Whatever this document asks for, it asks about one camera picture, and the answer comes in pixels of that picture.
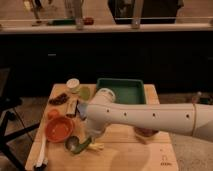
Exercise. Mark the yellow banana toy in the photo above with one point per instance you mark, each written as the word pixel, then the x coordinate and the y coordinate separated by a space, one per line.
pixel 96 146

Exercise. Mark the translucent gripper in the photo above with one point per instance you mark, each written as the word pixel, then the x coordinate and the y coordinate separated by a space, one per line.
pixel 93 134

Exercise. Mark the light green cup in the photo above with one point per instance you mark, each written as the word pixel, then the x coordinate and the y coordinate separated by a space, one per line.
pixel 84 93

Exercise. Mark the dark purple bowl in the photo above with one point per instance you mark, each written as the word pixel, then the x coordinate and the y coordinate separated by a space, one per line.
pixel 145 132

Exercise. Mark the green plastic tray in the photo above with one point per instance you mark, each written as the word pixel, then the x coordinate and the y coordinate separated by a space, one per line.
pixel 127 91

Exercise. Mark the white round container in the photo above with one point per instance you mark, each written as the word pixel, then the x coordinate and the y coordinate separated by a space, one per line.
pixel 73 85

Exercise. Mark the small metal cup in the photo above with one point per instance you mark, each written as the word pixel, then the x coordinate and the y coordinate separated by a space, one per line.
pixel 72 143

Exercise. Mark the black chair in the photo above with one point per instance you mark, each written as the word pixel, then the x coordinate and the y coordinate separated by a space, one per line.
pixel 5 105

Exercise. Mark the brown wooden block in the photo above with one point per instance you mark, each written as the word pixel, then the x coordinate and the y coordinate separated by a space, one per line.
pixel 71 108

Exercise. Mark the orange bowl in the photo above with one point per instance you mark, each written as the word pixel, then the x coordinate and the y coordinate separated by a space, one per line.
pixel 59 129

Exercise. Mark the green pepper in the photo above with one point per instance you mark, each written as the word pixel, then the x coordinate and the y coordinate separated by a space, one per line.
pixel 78 147

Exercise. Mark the blue sponge block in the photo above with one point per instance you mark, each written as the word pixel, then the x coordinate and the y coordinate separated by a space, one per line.
pixel 81 107

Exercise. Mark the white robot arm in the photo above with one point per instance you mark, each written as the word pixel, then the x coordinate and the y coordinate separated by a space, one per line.
pixel 195 120

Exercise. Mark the small orange cup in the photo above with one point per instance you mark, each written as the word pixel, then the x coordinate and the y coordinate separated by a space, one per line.
pixel 53 113

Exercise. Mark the dark red grape bunch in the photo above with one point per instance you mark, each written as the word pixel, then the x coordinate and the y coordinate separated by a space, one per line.
pixel 59 100

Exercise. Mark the white plastic utensil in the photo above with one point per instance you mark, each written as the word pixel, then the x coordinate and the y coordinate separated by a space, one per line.
pixel 41 158

